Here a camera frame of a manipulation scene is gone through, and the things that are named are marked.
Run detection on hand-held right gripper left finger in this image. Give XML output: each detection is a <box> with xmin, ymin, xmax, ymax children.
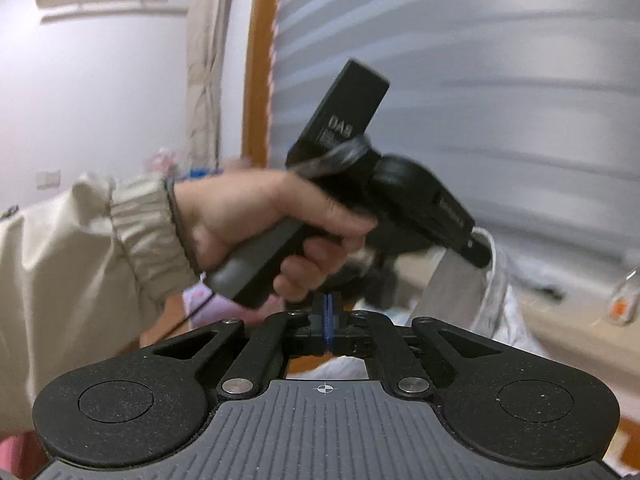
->
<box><xmin>150</xmin><ymin>294</ymin><xmax>328</xmax><ymax>401</ymax></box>

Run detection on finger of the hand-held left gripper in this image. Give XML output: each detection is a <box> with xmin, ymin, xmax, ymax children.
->
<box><xmin>440</xmin><ymin>219</ymin><xmax>494</xmax><ymax>270</ymax></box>

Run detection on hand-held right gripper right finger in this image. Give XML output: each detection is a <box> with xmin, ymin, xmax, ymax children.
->
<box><xmin>327</xmin><ymin>292</ymin><xmax>493</xmax><ymax>401</ymax></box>

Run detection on white patterned pajama garment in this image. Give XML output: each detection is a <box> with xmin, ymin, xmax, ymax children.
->
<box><xmin>290</xmin><ymin>227</ymin><xmax>551</xmax><ymax>381</ymax></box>

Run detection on person's left forearm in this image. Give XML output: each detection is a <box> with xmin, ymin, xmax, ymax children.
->
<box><xmin>0</xmin><ymin>172</ymin><xmax>201</xmax><ymax>436</ymax></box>

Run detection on person's left hand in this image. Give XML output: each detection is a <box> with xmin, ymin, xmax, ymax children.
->
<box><xmin>172</xmin><ymin>167</ymin><xmax>381</xmax><ymax>306</ymax></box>

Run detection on pink box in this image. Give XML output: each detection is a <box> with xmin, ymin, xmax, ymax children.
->
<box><xmin>181</xmin><ymin>280</ymin><xmax>241</xmax><ymax>324</ymax></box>

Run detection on beige curtain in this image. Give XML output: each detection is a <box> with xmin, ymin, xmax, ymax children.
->
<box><xmin>185</xmin><ymin>0</ymin><xmax>261</xmax><ymax>177</ymax></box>

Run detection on small glass bottle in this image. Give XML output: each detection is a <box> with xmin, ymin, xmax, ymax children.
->
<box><xmin>607</xmin><ymin>269</ymin><xmax>640</xmax><ymax>329</ymax></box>

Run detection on wooden window frame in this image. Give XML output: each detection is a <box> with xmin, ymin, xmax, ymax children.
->
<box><xmin>241</xmin><ymin>0</ymin><xmax>286</xmax><ymax>169</ymax></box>

